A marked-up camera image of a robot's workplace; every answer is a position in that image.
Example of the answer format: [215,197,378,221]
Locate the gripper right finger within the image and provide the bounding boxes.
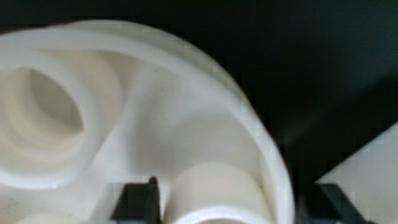
[296,184,373,224]

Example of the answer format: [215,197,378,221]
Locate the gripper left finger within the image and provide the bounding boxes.
[110,177,161,224]

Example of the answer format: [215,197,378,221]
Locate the white round stool seat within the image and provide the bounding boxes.
[0,20,294,224]

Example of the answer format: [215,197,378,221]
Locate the white U-shaped fence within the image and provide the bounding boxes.
[318,123,398,224]

